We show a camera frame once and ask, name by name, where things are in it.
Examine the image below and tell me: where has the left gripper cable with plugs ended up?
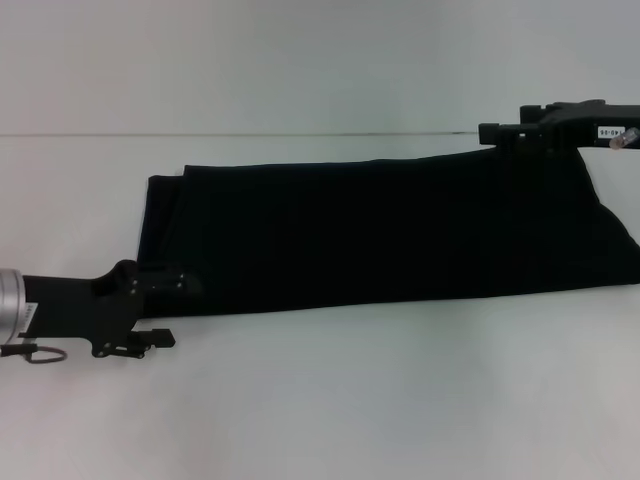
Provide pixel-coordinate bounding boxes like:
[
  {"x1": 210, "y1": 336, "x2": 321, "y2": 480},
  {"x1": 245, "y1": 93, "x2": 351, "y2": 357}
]
[{"x1": 0, "y1": 342, "x2": 69, "y2": 367}]

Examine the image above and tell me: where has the right gripper cable with plugs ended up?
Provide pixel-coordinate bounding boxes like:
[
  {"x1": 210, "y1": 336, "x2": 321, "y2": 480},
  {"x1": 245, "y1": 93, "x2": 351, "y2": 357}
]
[{"x1": 608, "y1": 127, "x2": 640, "y2": 150}]

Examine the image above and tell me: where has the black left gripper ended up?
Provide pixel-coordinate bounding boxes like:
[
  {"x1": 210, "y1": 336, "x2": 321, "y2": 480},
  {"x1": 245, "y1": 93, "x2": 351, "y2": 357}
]
[{"x1": 20, "y1": 259, "x2": 204, "y2": 359}]

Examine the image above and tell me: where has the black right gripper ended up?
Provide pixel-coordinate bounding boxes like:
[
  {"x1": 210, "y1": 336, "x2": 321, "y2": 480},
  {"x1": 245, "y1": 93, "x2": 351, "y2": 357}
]
[{"x1": 477, "y1": 98, "x2": 640, "y2": 151}]

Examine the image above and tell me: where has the gripper cable with plugs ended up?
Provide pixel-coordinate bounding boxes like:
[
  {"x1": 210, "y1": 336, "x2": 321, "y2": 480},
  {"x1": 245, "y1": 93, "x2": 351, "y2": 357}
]
[
  {"x1": 608, "y1": 127, "x2": 640, "y2": 150},
  {"x1": 0, "y1": 342, "x2": 69, "y2": 367}
]

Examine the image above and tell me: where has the black shirt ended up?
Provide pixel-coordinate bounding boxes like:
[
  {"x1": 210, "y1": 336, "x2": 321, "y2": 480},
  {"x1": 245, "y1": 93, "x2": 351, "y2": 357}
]
[{"x1": 139, "y1": 142, "x2": 640, "y2": 320}]

